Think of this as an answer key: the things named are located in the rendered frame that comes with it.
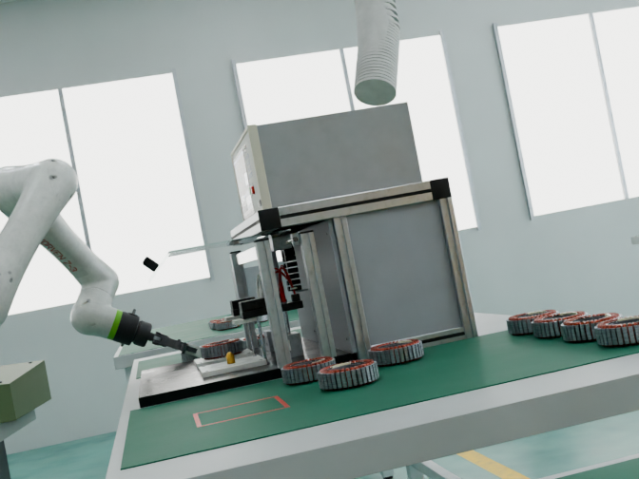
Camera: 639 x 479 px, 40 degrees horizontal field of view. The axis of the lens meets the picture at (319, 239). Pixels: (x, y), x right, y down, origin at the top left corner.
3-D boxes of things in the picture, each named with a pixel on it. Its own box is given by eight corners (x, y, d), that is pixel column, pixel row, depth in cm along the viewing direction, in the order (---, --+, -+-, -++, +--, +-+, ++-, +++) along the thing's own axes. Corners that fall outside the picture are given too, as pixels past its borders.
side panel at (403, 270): (360, 362, 194) (333, 218, 195) (357, 361, 197) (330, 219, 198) (478, 336, 199) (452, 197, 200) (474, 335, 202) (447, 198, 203)
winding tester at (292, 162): (263, 212, 203) (246, 124, 203) (243, 225, 246) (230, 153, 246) (423, 184, 210) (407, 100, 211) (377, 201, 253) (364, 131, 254)
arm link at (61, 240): (15, 237, 249) (47, 228, 244) (28, 207, 256) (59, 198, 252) (91, 311, 272) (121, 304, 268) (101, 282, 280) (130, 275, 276)
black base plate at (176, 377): (140, 408, 187) (138, 397, 187) (143, 378, 249) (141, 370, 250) (353, 362, 196) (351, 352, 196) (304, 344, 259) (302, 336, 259)
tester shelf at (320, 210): (261, 231, 192) (257, 210, 192) (232, 246, 258) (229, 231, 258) (452, 197, 200) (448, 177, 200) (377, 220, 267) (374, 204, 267)
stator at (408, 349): (396, 367, 174) (392, 348, 174) (359, 368, 183) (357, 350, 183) (435, 354, 181) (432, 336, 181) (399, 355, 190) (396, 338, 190)
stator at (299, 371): (272, 387, 179) (269, 369, 179) (305, 375, 188) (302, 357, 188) (316, 384, 172) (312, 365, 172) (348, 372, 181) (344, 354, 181)
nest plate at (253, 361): (203, 377, 202) (202, 373, 202) (199, 372, 216) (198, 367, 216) (267, 364, 205) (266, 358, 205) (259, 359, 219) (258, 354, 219)
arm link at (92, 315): (62, 335, 261) (69, 316, 253) (73, 301, 269) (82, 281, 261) (107, 350, 264) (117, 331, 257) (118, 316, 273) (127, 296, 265)
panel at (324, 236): (352, 353, 195) (326, 220, 195) (301, 337, 260) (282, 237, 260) (357, 352, 195) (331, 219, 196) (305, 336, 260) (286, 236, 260)
